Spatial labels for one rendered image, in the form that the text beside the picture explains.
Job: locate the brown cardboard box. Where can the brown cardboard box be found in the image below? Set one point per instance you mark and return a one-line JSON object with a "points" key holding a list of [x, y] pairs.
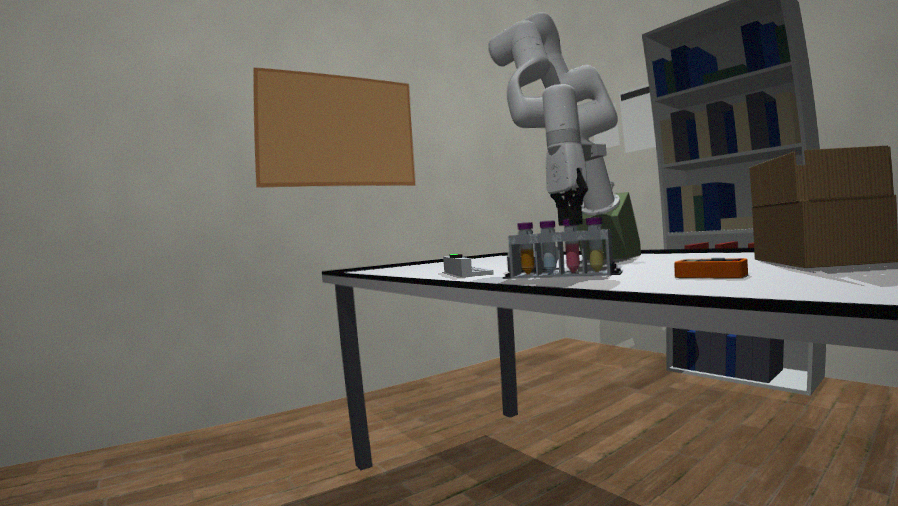
{"points": [[791, 229]]}

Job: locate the orange rectangular block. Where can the orange rectangular block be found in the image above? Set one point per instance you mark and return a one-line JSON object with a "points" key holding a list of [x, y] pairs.
{"points": [[717, 268]]}

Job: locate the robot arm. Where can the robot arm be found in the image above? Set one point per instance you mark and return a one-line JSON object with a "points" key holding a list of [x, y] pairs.
{"points": [[533, 58]]}

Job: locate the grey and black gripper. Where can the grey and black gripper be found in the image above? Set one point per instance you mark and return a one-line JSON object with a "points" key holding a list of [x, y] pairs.
{"points": [[565, 170]]}

